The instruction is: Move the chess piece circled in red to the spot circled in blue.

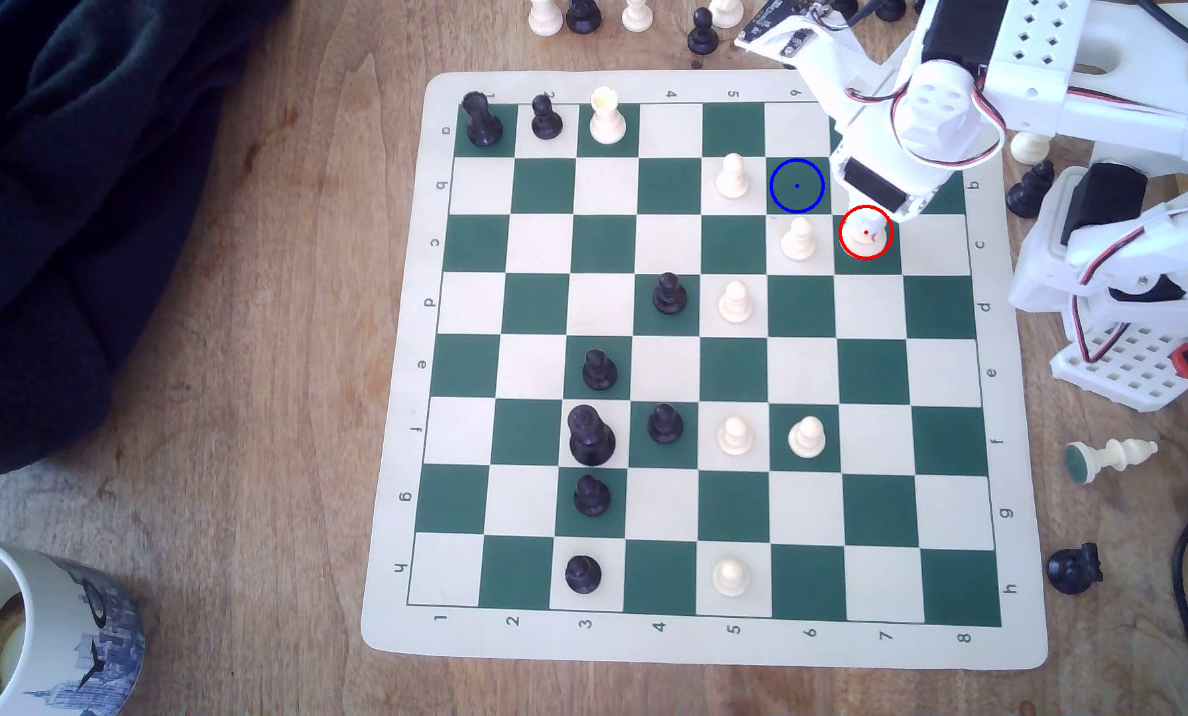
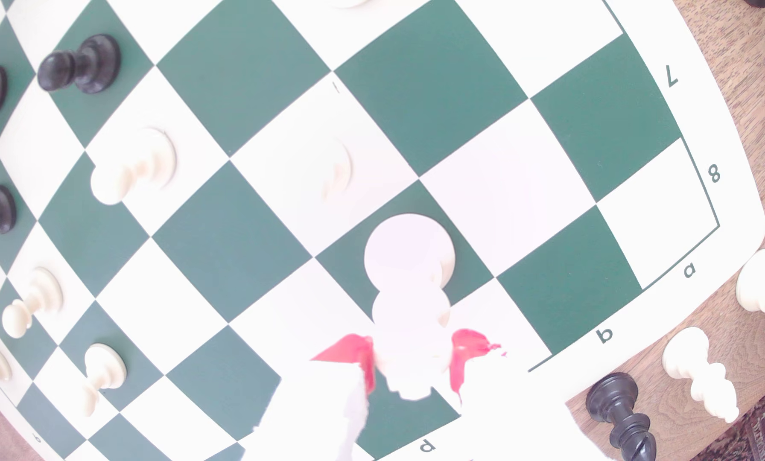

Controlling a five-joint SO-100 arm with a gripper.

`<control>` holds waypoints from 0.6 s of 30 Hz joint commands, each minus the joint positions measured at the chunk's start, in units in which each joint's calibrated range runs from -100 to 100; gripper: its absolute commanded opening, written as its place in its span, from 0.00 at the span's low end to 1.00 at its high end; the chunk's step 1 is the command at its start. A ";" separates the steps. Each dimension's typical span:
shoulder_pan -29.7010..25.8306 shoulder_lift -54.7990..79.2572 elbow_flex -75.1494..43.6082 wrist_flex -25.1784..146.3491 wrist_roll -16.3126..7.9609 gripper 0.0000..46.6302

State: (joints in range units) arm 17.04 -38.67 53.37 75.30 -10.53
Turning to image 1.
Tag white mug with skyline print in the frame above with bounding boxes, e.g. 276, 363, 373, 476
0, 533, 148, 716

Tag red black white servo wires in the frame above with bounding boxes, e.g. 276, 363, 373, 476
1069, 233, 1188, 367

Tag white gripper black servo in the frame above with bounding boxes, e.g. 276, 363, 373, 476
829, 58, 1009, 226

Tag white bishop with green base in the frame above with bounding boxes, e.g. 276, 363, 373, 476
1064, 438, 1159, 487

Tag white rook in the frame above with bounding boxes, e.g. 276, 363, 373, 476
590, 86, 628, 147

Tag tall black chess piece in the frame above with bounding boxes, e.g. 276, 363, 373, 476
461, 90, 505, 149

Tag green and cream chess mat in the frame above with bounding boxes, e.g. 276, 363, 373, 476
360, 70, 1049, 670

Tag large black chess piece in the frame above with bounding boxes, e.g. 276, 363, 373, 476
568, 404, 617, 467

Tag white camera mount with board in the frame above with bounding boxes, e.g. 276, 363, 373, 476
733, 0, 898, 101

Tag dark fabric garment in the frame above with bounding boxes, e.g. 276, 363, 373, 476
0, 0, 293, 477

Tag black knight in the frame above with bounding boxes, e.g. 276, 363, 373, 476
1006, 159, 1055, 220
1045, 543, 1104, 596

